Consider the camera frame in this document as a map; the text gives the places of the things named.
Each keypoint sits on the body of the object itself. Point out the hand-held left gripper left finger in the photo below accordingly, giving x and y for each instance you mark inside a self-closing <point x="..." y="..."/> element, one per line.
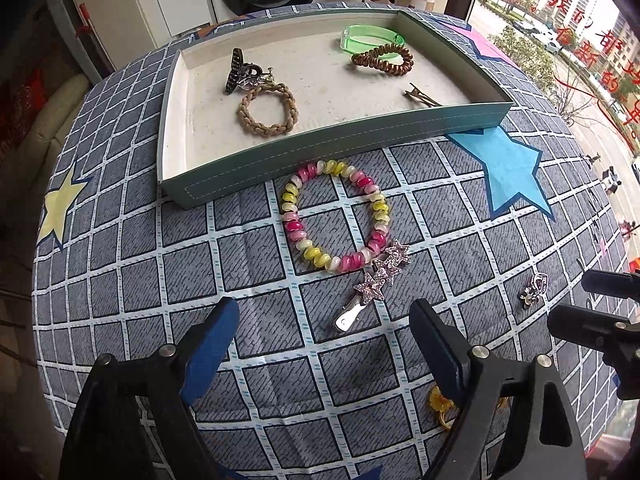
<point x="210" y="352"/>

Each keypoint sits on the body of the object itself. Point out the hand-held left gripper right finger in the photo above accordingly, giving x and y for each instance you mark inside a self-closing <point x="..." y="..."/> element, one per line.
<point x="440" y="352"/>

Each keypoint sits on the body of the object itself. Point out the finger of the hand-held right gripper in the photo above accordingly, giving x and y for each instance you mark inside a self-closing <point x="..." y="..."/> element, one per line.
<point x="612" y="282"/>
<point x="585" y="329"/>

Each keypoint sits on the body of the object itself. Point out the small rhinestone brooch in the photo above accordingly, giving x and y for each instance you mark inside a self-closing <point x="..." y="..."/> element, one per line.
<point x="534" y="288"/>

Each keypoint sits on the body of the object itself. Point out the silver star hair clip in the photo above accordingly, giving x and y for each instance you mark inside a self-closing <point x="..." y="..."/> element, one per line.
<point x="370" y="285"/>

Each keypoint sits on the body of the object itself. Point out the gold alligator hair clip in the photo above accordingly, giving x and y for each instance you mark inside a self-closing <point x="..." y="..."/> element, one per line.
<point x="423" y="98"/>

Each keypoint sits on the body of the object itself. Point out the dark claw hair clip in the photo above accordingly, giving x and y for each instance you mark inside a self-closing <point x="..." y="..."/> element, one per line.
<point x="240" y="77"/>

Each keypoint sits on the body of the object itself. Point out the white tray with teal sides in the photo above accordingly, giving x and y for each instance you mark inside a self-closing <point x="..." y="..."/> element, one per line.
<point x="310" y="85"/>

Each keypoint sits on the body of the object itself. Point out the green translucent bangle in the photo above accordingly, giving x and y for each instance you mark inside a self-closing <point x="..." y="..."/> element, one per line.
<point x="361" y="33"/>

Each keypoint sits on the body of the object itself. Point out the yellow flower hair clip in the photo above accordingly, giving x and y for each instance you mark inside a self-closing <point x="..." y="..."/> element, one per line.
<point x="440" y="403"/>

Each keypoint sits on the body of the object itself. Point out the checked star-print tablecloth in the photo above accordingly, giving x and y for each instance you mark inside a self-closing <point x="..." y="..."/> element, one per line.
<point x="150" y="280"/>

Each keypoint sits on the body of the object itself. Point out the red window lettering sticker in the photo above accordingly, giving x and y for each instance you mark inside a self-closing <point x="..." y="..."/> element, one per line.
<point x="590" y="45"/>

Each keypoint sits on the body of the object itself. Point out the cream sofa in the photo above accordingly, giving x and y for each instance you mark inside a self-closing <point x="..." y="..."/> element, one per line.
<point x="55" y="115"/>

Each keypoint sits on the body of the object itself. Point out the red cushions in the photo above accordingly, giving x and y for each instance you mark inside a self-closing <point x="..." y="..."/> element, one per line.
<point x="22" y="97"/>

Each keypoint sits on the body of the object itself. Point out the white cabinet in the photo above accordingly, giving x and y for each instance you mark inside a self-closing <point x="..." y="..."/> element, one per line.
<point x="140" y="5"/>

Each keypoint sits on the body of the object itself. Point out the red door ornament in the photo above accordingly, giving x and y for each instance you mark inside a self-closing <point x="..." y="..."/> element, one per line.
<point x="86" y="17"/>

